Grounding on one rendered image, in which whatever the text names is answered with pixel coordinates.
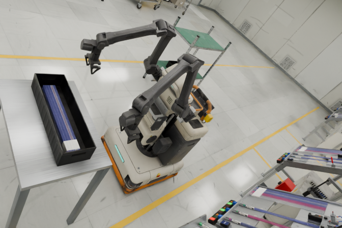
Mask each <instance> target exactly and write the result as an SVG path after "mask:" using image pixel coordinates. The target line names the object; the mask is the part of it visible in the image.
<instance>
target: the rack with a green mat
mask: <svg viewBox="0 0 342 228"><path fill-rule="evenodd" d="M180 18H181V17H180V16H178V18H177V19H176V21H175V23H174V24H173V27H174V29H175V32H176V33H177V34H178V35H179V36H180V37H181V38H182V39H183V40H184V41H185V42H186V43H187V44H188V45H189V46H190V47H189V48H188V50H187V51H186V53H189V52H190V51H191V49H192V48H196V50H195V52H194V53H193V55H195V54H196V53H197V51H198V50H199V49H204V50H212V51H220V52H222V53H221V54H220V55H219V57H218V58H217V59H216V60H215V62H214V63H213V64H212V66H211V67H210V68H209V70H208V71H207V72H206V74H205V75H204V76H203V77H202V76H201V75H200V74H199V73H197V76H196V79H195V80H200V81H199V82H198V84H197V86H199V85H200V84H201V82H202V81H203V80H204V78H205V77H206V76H207V75H208V73H209V72H210V71H211V69H212V68H213V67H214V65H215V64H216V63H217V62H218V60H219V59H220V58H221V56H222V55H223V54H224V53H225V51H226V50H227V49H228V47H229V46H230V45H231V42H229V44H228V45H227V46H226V47H225V49H223V48H222V47H221V46H220V45H219V44H218V43H217V42H216V41H215V40H214V39H213V38H212V37H211V36H210V35H209V34H210V33H211V31H212V30H213V28H214V26H212V27H211V28H210V30H209V31H208V33H207V34H206V33H202V32H197V31H193V30H188V29H185V28H181V27H176V25H177V23H178V22H179V20H180ZM186 53H185V54H186ZM167 63H168V61H160V60H158V62H157V64H156V65H158V66H159V67H160V68H161V67H163V68H164V69H166V68H167V67H166V65H167ZM146 75H147V73H145V74H144V75H143V78H145V77H146Z"/></svg>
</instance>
